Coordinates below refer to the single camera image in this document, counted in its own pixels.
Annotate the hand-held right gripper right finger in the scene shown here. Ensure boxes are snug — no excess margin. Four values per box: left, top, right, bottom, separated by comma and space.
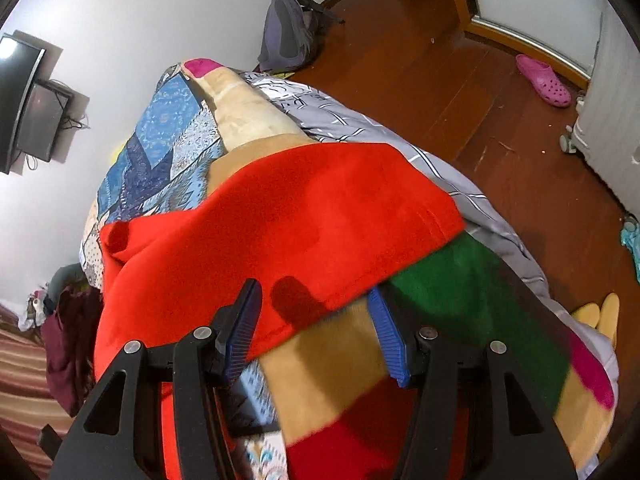
367, 287, 581, 480

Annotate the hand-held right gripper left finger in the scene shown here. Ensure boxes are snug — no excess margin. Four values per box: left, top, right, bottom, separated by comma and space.
51, 279, 264, 480

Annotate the red garment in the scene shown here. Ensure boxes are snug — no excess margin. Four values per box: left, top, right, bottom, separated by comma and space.
94, 142, 466, 480

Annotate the colour block fleece blanket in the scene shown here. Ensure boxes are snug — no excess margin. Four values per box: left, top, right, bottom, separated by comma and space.
182, 58, 618, 480

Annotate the maroon garment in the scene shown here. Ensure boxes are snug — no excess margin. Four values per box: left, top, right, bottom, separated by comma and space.
41, 285, 103, 416

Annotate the yellow slipper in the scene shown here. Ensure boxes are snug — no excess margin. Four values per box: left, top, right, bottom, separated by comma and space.
572, 302, 604, 332
600, 292, 621, 346

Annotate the blue patchwork quilt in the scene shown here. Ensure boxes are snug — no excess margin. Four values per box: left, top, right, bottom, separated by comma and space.
80, 62, 288, 480

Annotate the grey patterned duvet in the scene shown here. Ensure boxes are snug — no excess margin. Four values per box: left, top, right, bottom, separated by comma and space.
237, 70, 621, 391

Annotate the striped cloth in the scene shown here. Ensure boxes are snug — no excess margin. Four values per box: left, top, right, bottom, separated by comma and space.
0, 300, 76, 461

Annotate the teal cloth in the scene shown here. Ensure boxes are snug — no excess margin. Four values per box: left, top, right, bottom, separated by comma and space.
620, 217, 640, 281

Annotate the grey backpack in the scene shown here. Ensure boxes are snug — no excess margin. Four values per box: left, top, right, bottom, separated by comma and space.
257, 0, 346, 73

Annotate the pink clog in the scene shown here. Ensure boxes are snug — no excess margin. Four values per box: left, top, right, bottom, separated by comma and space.
516, 54, 572, 108

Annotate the white radiator heater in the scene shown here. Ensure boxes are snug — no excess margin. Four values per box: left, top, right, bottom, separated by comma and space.
560, 10, 640, 211

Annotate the black flat screen television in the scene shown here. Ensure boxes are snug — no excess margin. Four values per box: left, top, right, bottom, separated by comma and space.
0, 34, 47, 175

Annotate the black cable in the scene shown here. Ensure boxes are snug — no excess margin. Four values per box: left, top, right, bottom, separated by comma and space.
60, 112, 92, 132

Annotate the wooden door frame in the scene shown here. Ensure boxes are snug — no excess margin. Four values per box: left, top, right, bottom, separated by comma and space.
440, 0, 593, 86

